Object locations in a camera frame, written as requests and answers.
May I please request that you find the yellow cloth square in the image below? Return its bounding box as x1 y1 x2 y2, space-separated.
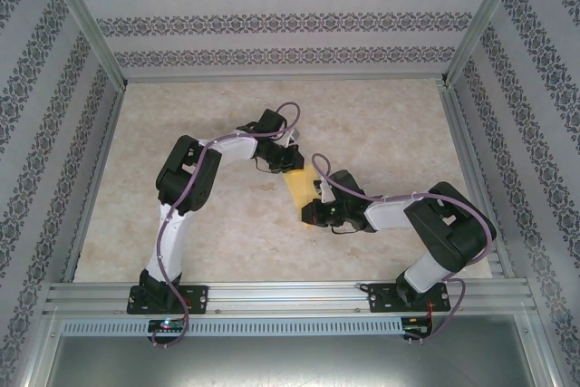
281 164 334 230

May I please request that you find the small circuit board with pins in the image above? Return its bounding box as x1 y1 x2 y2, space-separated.
402 318 434 338

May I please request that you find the aluminium mounting rail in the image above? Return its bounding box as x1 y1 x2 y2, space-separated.
43 280 538 315

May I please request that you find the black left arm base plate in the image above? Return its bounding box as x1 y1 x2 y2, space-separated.
126 285 210 315

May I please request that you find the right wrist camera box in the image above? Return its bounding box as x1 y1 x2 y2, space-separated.
313 178 337 205

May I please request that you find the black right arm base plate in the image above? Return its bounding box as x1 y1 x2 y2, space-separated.
367 282 452 314

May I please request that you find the aluminium frame post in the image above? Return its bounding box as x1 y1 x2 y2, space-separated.
38 0 129 89
440 0 530 87

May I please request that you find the small circuit board green light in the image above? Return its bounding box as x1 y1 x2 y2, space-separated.
148 319 186 333

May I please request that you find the slotted grey cable duct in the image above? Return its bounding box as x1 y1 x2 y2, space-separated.
61 317 404 338

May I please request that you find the grey sheet metal panel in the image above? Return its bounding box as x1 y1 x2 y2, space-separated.
26 314 561 387

